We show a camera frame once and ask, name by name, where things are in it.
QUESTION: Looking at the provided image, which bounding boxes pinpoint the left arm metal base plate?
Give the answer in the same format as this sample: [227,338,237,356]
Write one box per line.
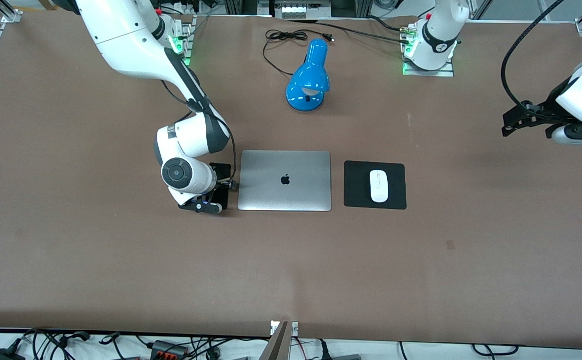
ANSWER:
[402,24,456,78]

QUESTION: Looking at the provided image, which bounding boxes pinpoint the blue desk lamp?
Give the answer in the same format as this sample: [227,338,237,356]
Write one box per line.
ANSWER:
[285,38,331,113]

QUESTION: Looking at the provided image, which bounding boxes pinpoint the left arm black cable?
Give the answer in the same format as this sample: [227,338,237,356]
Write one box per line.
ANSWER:
[501,0,567,109]

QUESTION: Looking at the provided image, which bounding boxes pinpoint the black mouse pad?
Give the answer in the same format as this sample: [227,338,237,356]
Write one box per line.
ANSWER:
[344,160,407,210]

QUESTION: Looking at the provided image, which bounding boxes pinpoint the small metal bracket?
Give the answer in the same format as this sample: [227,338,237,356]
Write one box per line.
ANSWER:
[269,321,299,337]

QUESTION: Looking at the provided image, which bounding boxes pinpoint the white computer mouse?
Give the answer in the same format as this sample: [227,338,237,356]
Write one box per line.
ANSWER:
[369,169,390,204]

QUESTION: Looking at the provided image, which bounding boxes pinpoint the silver laptop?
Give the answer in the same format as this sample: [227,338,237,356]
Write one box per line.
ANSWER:
[237,150,332,212]

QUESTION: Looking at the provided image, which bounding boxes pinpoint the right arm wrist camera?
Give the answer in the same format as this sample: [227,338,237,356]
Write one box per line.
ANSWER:
[178,197,224,216]

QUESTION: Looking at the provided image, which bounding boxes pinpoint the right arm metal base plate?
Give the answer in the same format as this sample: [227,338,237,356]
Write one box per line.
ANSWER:
[169,14,192,68]

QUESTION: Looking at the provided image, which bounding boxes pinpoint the grey power strip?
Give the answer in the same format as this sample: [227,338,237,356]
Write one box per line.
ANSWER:
[258,0,332,20]

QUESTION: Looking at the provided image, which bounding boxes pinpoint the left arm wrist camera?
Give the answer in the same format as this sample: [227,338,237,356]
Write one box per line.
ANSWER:
[546,123,582,147]

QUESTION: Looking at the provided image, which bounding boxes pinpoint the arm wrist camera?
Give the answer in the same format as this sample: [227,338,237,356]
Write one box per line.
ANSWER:
[546,123,582,147]
[178,197,224,216]

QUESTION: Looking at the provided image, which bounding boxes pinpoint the grey box with orange connectors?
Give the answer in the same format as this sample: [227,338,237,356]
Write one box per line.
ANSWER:
[149,339,190,360]

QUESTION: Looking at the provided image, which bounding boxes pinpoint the black phone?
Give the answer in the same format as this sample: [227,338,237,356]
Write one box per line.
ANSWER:
[209,162,232,211]

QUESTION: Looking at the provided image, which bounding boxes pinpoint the black lamp cord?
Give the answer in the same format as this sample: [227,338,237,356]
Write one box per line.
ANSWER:
[263,29,335,77]

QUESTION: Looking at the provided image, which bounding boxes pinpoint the wooden beam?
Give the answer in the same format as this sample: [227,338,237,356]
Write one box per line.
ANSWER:
[259,321,292,360]

